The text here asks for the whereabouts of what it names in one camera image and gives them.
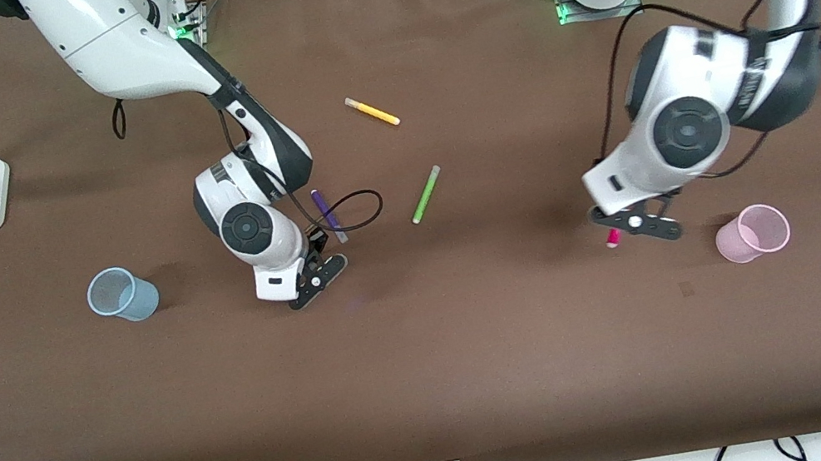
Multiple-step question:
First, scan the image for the purple marker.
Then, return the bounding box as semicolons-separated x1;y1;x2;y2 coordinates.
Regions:
309;185;350;248

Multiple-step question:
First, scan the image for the translucent pink cup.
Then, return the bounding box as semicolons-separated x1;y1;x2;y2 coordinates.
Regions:
710;199;795;268

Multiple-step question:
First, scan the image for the green marker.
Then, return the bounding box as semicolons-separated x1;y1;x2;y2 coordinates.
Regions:
403;165;451;226

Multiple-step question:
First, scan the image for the translucent blue cup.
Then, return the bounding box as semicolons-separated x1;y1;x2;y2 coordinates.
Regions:
82;260;164;330

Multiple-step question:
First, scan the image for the yellow marker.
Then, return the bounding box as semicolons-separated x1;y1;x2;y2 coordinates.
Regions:
344;89;402;135

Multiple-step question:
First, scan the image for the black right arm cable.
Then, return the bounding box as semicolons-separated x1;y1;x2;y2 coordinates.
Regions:
108;57;388;270

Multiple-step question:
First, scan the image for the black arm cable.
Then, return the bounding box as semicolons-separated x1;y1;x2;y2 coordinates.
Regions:
108;57;388;270
571;0;821;198

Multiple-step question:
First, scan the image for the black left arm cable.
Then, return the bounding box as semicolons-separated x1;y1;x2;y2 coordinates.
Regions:
571;0;821;198

